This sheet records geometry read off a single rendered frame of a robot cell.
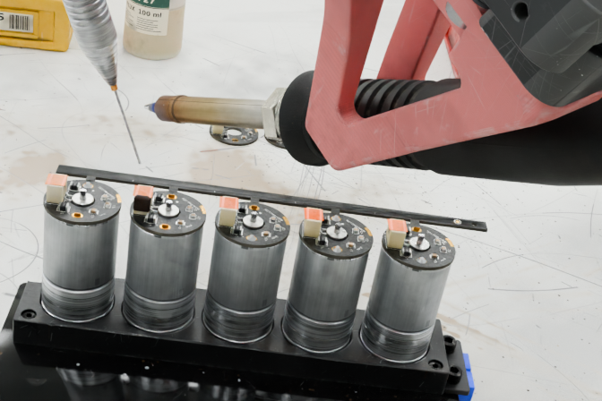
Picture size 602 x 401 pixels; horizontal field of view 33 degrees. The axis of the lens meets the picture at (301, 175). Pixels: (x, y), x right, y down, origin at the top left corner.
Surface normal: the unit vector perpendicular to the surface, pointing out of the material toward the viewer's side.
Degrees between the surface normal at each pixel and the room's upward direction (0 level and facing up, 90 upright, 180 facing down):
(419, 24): 87
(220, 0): 0
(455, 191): 0
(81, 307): 90
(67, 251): 90
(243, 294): 90
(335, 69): 99
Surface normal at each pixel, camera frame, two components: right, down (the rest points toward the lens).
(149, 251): -0.30, 0.45
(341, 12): -0.83, 0.43
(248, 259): -0.05, 0.51
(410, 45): -0.68, 0.24
